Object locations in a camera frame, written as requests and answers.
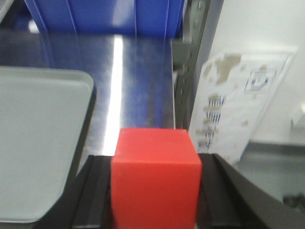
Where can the grey metal tray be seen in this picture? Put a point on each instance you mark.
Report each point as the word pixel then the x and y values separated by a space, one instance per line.
pixel 42 112

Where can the blue bin front right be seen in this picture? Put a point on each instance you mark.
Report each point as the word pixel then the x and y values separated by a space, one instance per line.
pixel 140 18

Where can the white printed paper sheet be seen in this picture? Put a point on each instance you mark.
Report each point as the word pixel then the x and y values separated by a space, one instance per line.
pixel 233 93

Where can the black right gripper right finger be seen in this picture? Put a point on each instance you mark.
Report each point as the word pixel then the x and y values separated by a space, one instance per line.
pixel 228 200

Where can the red cube block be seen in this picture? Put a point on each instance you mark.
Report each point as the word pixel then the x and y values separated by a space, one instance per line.
pixel 155 179

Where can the grey shelf upright post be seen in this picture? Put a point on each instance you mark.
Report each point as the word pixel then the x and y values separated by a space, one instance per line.
pixel 190 51

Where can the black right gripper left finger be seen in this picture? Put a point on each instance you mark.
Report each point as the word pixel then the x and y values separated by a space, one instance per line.
pixel 86 203

